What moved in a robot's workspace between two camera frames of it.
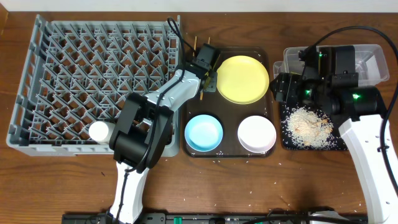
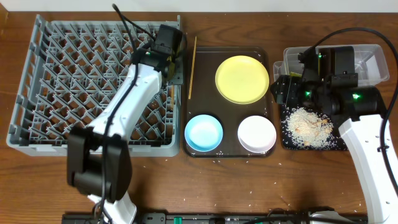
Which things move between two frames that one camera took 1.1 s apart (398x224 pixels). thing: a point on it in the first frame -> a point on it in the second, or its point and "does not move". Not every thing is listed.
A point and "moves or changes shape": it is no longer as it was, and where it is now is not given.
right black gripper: [288, 83] does not move
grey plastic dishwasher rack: [81, 73] does not move
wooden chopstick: [201, 93] moves or changes shape
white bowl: [257, 134] does not move
